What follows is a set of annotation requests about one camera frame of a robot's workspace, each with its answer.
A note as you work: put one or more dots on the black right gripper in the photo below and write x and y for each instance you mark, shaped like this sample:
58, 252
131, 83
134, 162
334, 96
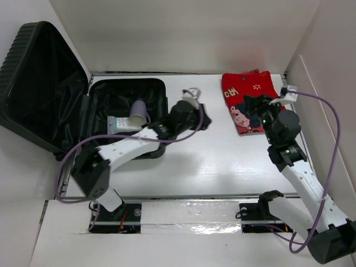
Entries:
262, 102

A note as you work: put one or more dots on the red cartoon towel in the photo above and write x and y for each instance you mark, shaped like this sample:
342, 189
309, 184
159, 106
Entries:
245, 90

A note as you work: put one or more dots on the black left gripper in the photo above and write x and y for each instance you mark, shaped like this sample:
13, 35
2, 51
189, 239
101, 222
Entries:
205, 120

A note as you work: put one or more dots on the black hard-shell suitcase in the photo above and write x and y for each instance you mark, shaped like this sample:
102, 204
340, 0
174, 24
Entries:
47, 99

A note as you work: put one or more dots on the silver mounting rail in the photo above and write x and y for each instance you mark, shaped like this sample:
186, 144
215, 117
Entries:
202, 217

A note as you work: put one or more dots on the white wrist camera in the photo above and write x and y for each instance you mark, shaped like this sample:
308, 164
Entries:
288, 95
192, 96

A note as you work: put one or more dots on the purple ceramic mug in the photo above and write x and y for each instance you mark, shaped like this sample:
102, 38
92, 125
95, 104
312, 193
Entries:
138, 114

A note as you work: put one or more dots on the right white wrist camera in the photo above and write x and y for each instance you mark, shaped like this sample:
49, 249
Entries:
288, 95

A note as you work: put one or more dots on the cotton pads plastic pouch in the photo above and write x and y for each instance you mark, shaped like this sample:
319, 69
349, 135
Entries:
120, 125

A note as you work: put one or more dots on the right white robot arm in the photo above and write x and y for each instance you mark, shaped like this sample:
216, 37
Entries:
327, 232

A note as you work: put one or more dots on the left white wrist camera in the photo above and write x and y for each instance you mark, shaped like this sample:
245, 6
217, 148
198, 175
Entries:
192, 96

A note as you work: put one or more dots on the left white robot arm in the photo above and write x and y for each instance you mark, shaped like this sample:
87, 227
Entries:
93, 166

